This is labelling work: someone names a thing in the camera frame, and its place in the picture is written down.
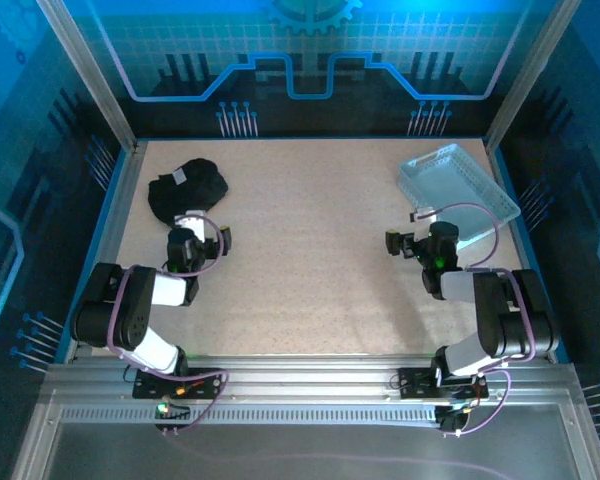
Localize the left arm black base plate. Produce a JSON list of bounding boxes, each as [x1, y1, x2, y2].
[[132, 367, 222, 401]]

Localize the aluminium side rail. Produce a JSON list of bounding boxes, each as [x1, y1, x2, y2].
[[77, 141, 146, 357]]

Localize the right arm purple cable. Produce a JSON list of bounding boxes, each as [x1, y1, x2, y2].
[[419, 202, 537, 374]]

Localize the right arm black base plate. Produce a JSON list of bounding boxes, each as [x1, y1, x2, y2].
[[397, 367, 490, 400]]

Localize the slotted grey cable duct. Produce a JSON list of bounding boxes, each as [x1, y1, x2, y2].
[[59, 404, 444, 427]]

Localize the blue table edge strip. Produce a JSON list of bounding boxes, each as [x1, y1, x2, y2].
[[493, 144, 571, 364]]

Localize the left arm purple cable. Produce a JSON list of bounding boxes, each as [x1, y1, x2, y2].
[[102, 214, 230, 374]]

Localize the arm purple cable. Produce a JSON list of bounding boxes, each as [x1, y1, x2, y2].
[[102, 214, 230, 374], [419, 202, 537, 374]]

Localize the black t-shirt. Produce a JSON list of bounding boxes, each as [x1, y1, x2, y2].
[[147, 158, 230, 229]]

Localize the black cable connector block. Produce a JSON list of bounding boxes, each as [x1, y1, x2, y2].
[[437, 404, 469, 437], [154, 399, 191, 436]]

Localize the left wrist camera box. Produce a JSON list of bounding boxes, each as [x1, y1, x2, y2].
[[172, 212, 206, 240]]

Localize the aluminium mounting rail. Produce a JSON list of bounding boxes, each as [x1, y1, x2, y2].
[[44, 353, 581, 401]]

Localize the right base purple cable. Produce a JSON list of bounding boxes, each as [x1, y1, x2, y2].
[[442, 369, 512, 439]]

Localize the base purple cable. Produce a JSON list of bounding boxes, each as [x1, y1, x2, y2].
[[442, 369, 512, 439], [160, 370, 230, 437]]

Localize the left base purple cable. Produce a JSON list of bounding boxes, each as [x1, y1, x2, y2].
[[160, 370, 230, 437]]

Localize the steel plate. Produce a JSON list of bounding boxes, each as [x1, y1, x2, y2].
[[12, 424, 596, 480]]

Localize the aluminium frame post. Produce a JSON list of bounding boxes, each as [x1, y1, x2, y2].
[[483, 0, 584, 151], [35, 0, 140, 152]]

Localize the light blue perforated plastic basket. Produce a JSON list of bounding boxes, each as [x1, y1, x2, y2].
[[397, 143, 522, 251]]

